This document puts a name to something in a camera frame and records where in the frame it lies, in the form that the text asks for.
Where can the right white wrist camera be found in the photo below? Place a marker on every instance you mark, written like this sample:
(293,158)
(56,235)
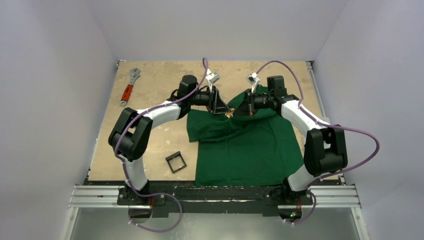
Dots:
(254,80)

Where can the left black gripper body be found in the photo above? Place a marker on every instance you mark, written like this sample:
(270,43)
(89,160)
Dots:
(213,98)

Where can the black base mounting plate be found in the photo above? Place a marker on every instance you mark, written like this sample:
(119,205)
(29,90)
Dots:
(159,198)

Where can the aluminium rail frame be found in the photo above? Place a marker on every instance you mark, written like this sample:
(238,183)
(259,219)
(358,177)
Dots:
(327,194)

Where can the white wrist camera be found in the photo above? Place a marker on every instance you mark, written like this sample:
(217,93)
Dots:
(212,78)
(254,80)

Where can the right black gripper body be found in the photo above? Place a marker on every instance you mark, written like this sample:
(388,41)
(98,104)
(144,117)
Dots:
(249,103)

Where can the green t-shirt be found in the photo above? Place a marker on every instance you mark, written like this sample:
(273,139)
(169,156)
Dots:
(257,150)

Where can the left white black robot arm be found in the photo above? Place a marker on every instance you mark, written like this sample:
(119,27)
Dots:
(130,136)

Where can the black square frame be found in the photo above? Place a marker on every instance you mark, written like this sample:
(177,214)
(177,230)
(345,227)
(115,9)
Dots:
(176,162)

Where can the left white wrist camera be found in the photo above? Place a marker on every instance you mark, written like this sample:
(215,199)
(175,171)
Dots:
(212,78)

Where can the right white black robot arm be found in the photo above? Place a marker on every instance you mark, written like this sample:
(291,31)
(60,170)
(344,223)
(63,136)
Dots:
(324,149)

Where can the red handled adjustable wrench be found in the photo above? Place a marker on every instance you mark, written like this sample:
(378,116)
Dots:
(134,75)

